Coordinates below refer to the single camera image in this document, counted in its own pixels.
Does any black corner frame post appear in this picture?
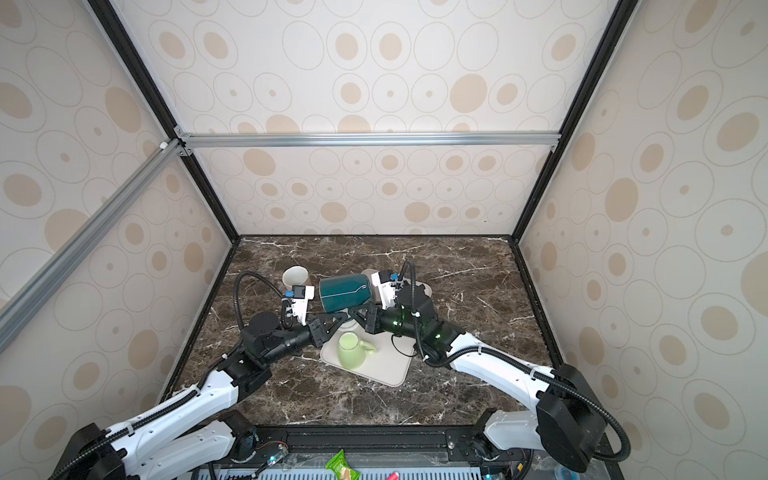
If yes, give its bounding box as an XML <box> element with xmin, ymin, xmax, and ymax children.
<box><xmin>510</xmin><ymin>0</ymin><xmax>639</xmax><ymax>245</ymax></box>
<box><xmin>86</xmin><ymin>0</ymin><xmax>240</xmax><ymax>244</ymax></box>

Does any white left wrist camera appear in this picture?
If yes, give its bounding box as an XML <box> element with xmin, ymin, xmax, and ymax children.
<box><xmin>283</xmin><ymin>285</ymin><xmax>315</xmax><ymax>326</ymax></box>

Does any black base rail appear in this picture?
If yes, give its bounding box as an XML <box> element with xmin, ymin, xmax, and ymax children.
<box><xmin>173</xmin><ymin>424</ymin><xmax>613</xmax><ymax>480</ymax></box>

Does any green snack packet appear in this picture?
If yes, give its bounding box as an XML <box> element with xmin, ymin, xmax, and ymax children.
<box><xmin>325</xmin><ymin>450</ymin><xmax>361</xmax><ymax>480</ymax></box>

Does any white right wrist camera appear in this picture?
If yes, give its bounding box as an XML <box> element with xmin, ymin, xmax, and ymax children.
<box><xmin>369</xmin><ymin>270</ymin><xmax>398</xmax><ymax>310</ymax></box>

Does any aluminium rail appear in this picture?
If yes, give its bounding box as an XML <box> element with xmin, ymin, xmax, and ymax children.
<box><xmin>1</xmin><ymin>139</ymin><xmax>182</xmax><ymax>349</ymax></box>
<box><xmin>180</xmin><ymin>131</ymin><xmax>561</xmax><ymax>148</ymax></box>

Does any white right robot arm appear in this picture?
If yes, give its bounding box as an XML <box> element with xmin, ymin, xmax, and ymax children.
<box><xmin>343</xmin><ymin>261</ymin><xmax>631</xmax><ymax>473</ymax></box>

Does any black corner frame post right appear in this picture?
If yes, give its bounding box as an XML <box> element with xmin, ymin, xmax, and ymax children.
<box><xmin>510</xmin><ymin>0</ymin><xmax>639</xmax><ymax>245</ymax></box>

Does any aluminium rail back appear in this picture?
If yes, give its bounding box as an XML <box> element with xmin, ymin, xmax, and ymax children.
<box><xmin>180</xmin><ymin>131</ymin><xmax>561</xmax><ymax>148</ymax></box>

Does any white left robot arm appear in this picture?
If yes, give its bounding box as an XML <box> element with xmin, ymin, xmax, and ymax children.
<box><xmin>51</xmin><ymin>285</ymin><xmax>349</xmax><ymax>479</ymax></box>

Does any aluminium rail left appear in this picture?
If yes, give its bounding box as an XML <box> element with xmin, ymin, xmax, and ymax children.
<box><xmin>1</xmin><ymin>139</ymin><xmax>182</xmax><ymax>349</ymax></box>

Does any pink faceted mug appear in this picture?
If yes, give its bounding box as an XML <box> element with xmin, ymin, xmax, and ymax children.
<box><xmin>282</xmin><ymin>265</ymin><xmax>311</xmax><ymax>289</ymax></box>

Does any dark green faceted mug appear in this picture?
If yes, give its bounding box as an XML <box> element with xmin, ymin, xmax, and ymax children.
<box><xmin>318</xmin><ymin>274</ymin><xmax>371</xmax><ymax>313</ymax></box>

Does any black corner frame post left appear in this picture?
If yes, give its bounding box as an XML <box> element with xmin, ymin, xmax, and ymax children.
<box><xmin>86</xmin><ymin>0</ymin><xmax>240</xmax><ymax>244</ymax></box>

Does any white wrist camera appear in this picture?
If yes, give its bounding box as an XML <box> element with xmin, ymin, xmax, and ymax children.
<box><xmin>369</xmin><ymin>270</ymin><xmax>398</xmax><ymax>310</ymax></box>
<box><xmin>283</xmin><ymin>285</ymin><xmax>315</xmax><ymax>326</ymax></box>

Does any white mug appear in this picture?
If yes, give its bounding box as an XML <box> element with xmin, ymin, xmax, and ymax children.
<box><xmin>337</xmin><ymin>319</ymin><xmax>361</xmax><ymax>333</ymax></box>

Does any light green mug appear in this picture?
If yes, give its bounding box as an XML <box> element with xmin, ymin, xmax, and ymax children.
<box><xmin>337</xmin><ymin>332</ymin><xmax>377</xmax><ymax>370</ymax></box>

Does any beige plastic tray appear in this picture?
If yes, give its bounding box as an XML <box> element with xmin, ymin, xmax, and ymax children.
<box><xmin>319</xmin><ymin>269</ymin><xmax>433</xmax><ymax>388</ymax></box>

